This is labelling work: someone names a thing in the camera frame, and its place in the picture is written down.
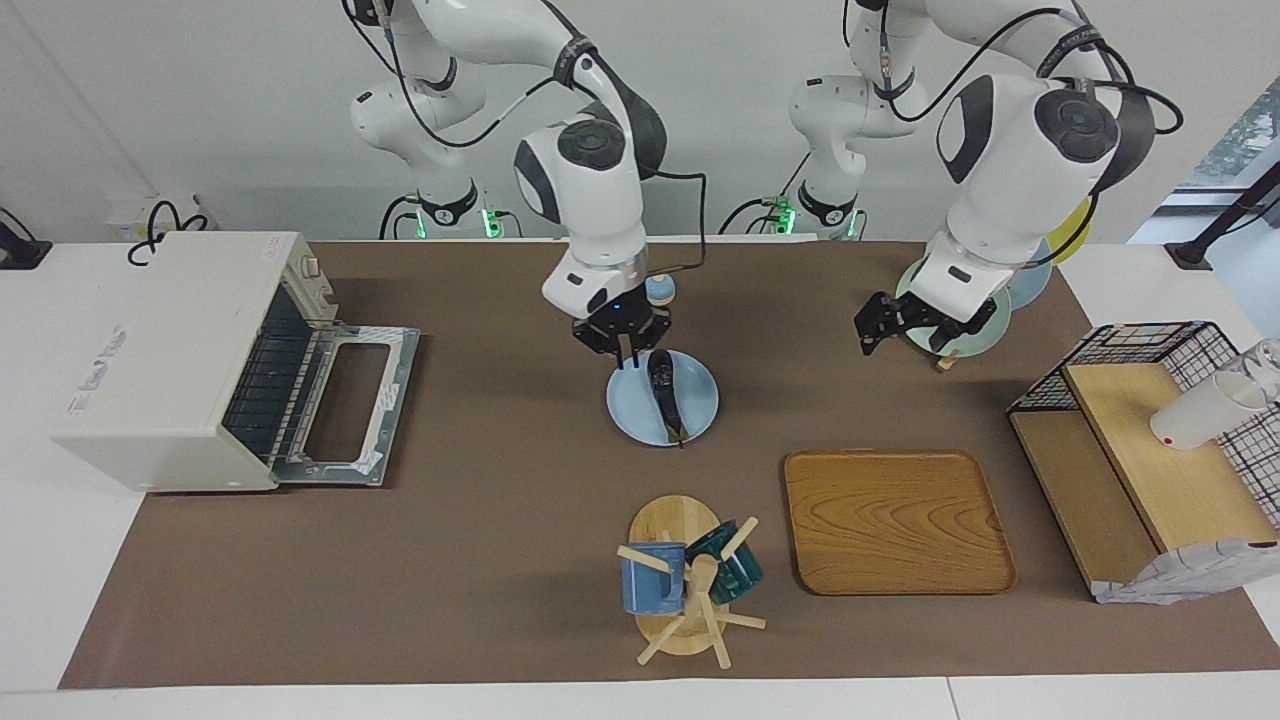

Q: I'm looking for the dark purple eggplant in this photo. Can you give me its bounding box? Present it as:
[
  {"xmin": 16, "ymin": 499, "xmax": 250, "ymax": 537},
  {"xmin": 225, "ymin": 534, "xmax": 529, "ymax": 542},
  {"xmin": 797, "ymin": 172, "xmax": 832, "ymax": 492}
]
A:
[{"xmin": 647, "ymin": 350, "xmax": 691, "ymax": 447}]

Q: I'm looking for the light blue plate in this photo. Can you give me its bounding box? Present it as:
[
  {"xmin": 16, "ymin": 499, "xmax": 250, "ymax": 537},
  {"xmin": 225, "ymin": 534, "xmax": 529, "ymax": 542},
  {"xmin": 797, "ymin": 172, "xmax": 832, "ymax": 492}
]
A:
[
  {"xmin": 607, "ymin": 346, "xmax": 719, "ymax": 447},
  {"xmin": 1003, "ymin": 235, "xmax": 1054, "ymax": 311}
]

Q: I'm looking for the metal oven rack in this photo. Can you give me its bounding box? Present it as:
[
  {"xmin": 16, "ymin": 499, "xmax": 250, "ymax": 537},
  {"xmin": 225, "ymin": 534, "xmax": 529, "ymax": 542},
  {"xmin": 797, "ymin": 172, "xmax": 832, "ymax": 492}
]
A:
[{"xmin": 222, "ymin": 285, "xmax": 323, "ymax": 463}]

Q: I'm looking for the beige toaster oven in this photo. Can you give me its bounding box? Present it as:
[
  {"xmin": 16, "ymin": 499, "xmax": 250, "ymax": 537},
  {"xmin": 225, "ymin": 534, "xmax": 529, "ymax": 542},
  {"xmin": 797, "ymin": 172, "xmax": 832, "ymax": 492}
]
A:
[{"xmin": 52, "ymin": 232, "xmax": 337, "ymax": 493}]

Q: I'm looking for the pale green plate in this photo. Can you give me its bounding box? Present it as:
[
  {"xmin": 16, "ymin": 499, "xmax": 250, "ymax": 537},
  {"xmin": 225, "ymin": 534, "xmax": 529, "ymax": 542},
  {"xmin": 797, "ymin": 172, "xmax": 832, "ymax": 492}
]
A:
[{"xmin": 895, "ymin": 255, "xmax": 1011, "ymax": 359}]

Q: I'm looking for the wooden mug tree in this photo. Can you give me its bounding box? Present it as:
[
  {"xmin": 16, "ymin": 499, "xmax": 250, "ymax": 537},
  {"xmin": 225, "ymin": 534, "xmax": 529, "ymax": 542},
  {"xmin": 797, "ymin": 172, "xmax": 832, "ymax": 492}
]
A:
[{"xmin": 617, "ymin": 495, "xmax": 767, "ymax": 669}]

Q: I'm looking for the yellow plate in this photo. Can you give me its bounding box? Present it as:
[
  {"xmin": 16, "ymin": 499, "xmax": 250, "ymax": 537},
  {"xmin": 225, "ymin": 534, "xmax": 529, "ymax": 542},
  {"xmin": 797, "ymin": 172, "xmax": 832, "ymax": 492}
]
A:
[{"xmin": 1045, "ymin": 195, "xmax": 1093, "ymax": 266}]

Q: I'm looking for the wooden serving tray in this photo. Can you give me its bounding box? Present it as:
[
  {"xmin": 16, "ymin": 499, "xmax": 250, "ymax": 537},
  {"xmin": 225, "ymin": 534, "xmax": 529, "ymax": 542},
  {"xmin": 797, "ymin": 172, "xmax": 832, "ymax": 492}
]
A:
[{"xmin": 783, "ymin": 449, "xmax": 1018, "ymax": 597}]

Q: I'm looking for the brown table mat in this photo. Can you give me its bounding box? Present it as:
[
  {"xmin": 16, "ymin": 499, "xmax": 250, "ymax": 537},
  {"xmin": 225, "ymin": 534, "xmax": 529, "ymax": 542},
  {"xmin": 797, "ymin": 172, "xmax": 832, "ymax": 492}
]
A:
[{"xmin": 58, "ymin": 240, "xmax": 1280, "ymax": 689}]

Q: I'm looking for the blue mug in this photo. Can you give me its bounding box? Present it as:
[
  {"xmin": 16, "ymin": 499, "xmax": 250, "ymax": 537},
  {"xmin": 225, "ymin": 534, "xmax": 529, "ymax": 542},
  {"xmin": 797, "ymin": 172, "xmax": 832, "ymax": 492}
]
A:
[{"xmin": 621, "ymin": 542, "xmax": 688, "ymax": 615}]

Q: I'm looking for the dark green mug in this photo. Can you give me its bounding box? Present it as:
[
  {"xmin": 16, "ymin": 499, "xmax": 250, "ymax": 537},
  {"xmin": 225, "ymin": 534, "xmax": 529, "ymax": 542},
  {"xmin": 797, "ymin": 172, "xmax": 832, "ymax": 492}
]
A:
[{"xmin": 686, "ymin": 520, "xmax": 764, "ymax": 605}]

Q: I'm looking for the wooden shelf box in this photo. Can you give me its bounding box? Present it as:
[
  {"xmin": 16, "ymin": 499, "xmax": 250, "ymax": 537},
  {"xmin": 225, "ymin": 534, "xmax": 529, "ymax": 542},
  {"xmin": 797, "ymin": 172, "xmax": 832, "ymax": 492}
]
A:
[{"xmin": 1010, "ymin": 362, "xmax": 1280, "ymax": 601}]

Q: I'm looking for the white cup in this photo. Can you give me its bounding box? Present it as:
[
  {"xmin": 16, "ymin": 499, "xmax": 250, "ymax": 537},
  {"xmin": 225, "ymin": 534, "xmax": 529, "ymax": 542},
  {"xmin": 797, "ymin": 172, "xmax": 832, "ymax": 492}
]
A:
[{"xmin": 1150, "ymin": 372, "xmax": 1269, "ymax": 451}]

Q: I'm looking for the clear drinking glass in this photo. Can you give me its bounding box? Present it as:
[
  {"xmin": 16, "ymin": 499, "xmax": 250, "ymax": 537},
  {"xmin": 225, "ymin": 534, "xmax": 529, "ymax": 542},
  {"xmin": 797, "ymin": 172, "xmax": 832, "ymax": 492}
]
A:
[{"xmin": 1245, "ymin": 338, "xmax": 1280, "ymax": 401}]

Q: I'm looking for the white marbled sheet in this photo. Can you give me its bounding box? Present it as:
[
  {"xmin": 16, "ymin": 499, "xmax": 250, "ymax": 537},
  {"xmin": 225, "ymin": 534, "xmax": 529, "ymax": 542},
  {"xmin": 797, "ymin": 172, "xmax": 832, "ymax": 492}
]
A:
[{"xmin": 1093, "ymin": 538, "xmax": 1280, "ymax": 606}]

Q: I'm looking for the black desk clamp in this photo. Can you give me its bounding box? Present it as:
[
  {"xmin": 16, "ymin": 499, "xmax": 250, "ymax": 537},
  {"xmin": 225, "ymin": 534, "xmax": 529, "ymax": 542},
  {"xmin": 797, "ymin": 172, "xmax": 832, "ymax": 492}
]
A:
[{"xmin": 0, "ymin": 205, "xmax": 53, "ymax": 271}]

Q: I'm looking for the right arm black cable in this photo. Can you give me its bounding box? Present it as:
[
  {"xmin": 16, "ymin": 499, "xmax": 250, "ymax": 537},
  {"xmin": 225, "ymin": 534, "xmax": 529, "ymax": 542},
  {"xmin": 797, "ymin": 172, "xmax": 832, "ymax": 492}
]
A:
[{"xmin": 345, "ymin": 0, "xmax": 708, "ymax": 276}]

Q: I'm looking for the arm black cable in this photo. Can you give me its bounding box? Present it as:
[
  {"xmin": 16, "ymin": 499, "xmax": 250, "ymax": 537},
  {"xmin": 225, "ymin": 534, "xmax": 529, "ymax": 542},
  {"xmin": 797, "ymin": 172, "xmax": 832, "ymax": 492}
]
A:
[
  {"xmin": 345, "ymin": 0, "xmax": 708, "ymax": 276},
  {"xmin": 845, "ymin": 0, "xmax": 1186, "ymax": 263}
]

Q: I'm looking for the black base cable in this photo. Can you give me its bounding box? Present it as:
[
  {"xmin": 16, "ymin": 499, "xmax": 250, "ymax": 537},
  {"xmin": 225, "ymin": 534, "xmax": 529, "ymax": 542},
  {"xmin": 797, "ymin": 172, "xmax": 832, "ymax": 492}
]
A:
[
  {"xmin": 720, "ymin": 150, "xmax": 813, "ymax": 237},
  {"xmin": 378, "ymin": 195, "xmax": 421, "ymax": 241}
]

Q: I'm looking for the black wire basket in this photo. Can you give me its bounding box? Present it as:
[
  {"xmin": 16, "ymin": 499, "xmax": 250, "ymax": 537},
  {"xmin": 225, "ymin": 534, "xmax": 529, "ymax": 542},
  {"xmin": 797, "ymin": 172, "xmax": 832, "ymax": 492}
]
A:
[{"xmin": 1008, "ymin": 322, "xmax": 1280, "ymax": 531}]

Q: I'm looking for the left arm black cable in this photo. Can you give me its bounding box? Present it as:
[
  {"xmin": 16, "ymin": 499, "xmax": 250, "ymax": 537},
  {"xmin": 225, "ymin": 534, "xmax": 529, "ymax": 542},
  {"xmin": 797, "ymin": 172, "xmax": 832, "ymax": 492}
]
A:
[{"xmin": 845, "ymin": 0, "xmax": 1186, "ymax": 263}]

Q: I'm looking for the black coiled cable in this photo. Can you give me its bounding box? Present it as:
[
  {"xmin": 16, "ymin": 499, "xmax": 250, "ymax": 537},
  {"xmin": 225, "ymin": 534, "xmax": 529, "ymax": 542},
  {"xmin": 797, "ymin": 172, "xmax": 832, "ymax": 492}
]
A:
[{"xmin": 127, "ymin": 200, "xmax": 211, "ymax": 266}]

